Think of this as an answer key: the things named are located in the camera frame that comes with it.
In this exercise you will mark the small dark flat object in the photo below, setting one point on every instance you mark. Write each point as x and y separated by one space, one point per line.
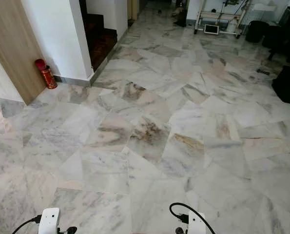
263 72

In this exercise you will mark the black bag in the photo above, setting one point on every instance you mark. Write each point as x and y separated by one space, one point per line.
287 85

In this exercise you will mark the dark wooden staircase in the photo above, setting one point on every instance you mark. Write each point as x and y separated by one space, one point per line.
101 41

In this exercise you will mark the light wooden panel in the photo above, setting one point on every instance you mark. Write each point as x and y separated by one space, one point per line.
15 44

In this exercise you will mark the white framed tablet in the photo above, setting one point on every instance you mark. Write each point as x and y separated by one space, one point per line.
211 29

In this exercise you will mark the white plastic jug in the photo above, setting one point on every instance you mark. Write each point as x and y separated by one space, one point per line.
231 25

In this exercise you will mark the black round bin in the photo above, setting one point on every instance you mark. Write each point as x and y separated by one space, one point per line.
257 31

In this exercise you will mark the white wheeled rack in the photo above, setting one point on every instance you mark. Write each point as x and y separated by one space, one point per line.
218 15

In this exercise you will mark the black furniture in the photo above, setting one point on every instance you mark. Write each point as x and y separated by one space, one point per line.
286 39

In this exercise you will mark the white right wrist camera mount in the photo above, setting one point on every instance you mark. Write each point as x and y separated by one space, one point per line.
196 225

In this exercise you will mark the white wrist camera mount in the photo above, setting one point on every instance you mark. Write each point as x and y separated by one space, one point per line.
49 220
196 225

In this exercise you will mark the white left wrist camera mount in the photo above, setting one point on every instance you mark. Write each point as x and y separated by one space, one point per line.
49 220

